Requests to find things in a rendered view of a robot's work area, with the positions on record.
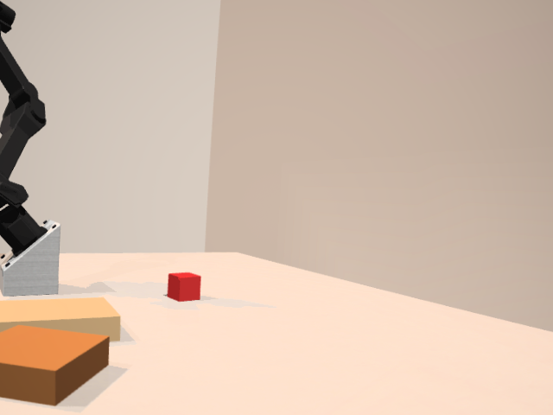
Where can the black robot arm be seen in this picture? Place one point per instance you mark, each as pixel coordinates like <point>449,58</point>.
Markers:
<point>23,117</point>

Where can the red cube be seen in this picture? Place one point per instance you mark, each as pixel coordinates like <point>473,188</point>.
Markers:
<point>184,286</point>

